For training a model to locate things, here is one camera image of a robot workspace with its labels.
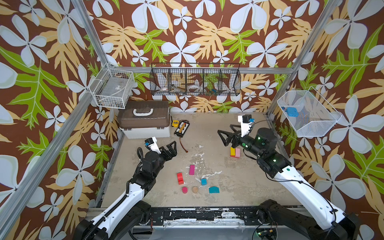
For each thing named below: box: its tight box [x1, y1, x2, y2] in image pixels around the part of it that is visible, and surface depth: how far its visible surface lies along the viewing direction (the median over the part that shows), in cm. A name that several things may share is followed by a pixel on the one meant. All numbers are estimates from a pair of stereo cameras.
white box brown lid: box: [117, 100, 171, 139], surface depth 98 cm
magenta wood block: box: [189, 164, 196, 176], surface depth 92 cm
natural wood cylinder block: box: [192, 186, 199, 194], surface depth 84 cm
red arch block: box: [176, 172, 184, 185], surface depth 88 cm
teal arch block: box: [208, 186, 220, 194], surface depth 86 cm
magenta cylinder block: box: [182, 186, 189, 194], surface depth 84 cm
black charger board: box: [174, 121, 190, 138], surface depth 110 cm
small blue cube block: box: [201, 178, 208, 186], surface depth 88 cm
